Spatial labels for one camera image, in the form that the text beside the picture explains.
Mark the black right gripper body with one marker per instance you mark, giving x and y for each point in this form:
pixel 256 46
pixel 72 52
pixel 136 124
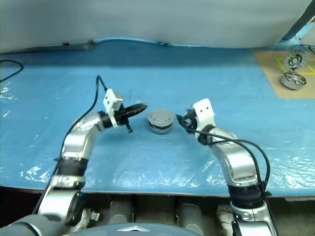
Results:
pixel 191 119

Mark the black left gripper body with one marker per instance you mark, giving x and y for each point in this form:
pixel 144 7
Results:
pixel 121 116

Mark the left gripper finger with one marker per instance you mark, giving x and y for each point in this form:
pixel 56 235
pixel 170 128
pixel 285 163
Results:
pixel 137 107
pixel 134 114

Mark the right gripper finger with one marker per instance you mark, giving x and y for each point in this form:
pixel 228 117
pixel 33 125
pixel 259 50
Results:
pixel 187 128
pixel 182 119

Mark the grey round metal part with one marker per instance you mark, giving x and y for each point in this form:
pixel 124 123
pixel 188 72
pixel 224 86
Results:
pixel 160 115

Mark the grey motor base copper windings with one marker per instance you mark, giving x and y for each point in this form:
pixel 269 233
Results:
pixel 161 129

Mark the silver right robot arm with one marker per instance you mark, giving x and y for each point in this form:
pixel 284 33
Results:
pixel 236 162

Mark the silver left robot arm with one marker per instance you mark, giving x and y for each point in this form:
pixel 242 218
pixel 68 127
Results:
pixel 78 140

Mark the blue plastic table cover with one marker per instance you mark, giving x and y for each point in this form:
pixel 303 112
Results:
pixel 160 162

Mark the black silver clamp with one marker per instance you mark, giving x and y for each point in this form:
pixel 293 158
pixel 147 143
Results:
pixel 78 44

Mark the grey rounded shape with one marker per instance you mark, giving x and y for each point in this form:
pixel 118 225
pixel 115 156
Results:
pixel 190 214
pixel 120 210

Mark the brown cardboard sheet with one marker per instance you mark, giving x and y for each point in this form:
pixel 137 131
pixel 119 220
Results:
pixel 270 81

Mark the white cloth backdrop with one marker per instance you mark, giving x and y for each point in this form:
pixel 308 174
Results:
pixel 147 19

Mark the whitish rounded shape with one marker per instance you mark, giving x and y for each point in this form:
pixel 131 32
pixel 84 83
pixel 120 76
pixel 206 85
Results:
pixel 225 212

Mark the yellow tape square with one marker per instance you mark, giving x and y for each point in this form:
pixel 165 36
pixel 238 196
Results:
pixel 280 62

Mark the metal bearing wheel part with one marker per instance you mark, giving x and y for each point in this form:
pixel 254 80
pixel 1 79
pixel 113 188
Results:
pixel 292 81

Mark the grey robot torso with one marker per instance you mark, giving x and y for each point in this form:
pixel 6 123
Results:
pixel 137 229

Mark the black slanted pole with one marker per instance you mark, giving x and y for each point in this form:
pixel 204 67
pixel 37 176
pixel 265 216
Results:
pixel 301 22

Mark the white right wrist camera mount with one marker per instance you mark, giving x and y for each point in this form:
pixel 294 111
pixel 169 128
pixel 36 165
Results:
pixel 204 113

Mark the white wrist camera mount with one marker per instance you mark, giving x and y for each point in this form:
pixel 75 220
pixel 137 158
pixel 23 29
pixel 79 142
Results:
pixel 109 100
pixel 204 113

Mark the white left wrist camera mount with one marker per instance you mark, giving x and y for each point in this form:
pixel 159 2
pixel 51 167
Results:
pixel 109 100

